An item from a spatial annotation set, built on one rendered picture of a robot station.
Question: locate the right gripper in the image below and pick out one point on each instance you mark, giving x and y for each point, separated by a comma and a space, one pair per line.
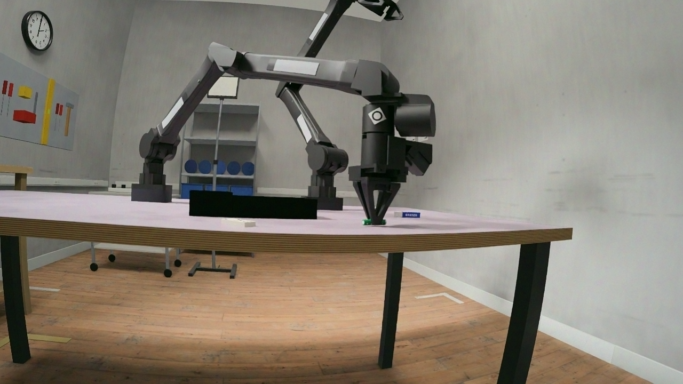
366, 177

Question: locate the white domino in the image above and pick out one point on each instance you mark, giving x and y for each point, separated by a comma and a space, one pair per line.
238, 222

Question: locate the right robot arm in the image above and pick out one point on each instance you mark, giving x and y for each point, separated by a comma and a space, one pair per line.
413, 115

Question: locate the black bin rack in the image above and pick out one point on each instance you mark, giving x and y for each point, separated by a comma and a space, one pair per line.
203, 203

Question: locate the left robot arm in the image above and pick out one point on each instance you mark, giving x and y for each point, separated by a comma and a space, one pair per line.
323, 156

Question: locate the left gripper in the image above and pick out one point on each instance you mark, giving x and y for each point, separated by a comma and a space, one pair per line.
378, 7

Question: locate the green battery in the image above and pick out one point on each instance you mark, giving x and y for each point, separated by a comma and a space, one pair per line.
367, 222

